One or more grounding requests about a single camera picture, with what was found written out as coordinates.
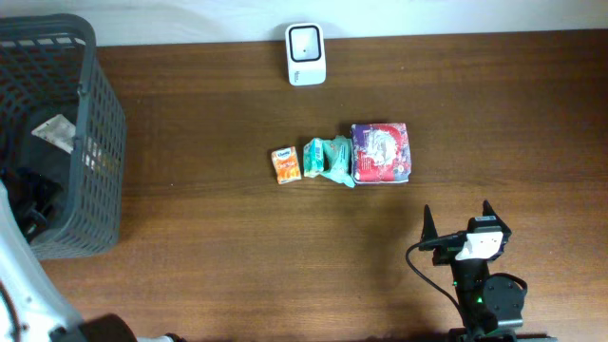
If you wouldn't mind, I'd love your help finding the grey plastic mesh basket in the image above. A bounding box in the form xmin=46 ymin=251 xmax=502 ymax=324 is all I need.
xmin=1 ymin=14 xmax=126 ymax=260

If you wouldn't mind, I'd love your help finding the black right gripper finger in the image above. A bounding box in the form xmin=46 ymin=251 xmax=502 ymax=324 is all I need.
xmin=421 ymin=204 xmax=438 ymax=240
xmin=483 ymin=199 xmax=497 ymax=218

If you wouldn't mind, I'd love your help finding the red purple tissue pack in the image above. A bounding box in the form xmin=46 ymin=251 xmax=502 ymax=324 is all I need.
xmin=351 ymin=123 xmax=412 ymax=184

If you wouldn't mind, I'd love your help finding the green toilet tissue pack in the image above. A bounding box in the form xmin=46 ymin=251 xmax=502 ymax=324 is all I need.
xmin=321 ymin=136 xmax=355 ymax=188

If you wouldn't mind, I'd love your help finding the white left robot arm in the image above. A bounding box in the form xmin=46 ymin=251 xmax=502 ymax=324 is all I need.
xmin=1 ymin=168 xmax=147 ymax=342

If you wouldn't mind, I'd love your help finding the small orange tissue pack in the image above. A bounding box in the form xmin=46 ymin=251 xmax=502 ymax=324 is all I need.
xmin=271 ymin=146 xmax=301 ymax=184

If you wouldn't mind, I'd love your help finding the white barcode scanner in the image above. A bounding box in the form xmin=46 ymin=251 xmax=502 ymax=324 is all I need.
xmin=285 ymin=23 xmax=327 ymax=86

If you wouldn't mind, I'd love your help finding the small green tissue pack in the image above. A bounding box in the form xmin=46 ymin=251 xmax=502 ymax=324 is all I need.
xmin=303 ymin=138 xmax=325 ymax=178

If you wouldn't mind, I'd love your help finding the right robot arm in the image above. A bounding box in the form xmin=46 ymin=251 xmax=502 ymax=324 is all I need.
xmin=406 ymin=200 xmax=555 ymax=342

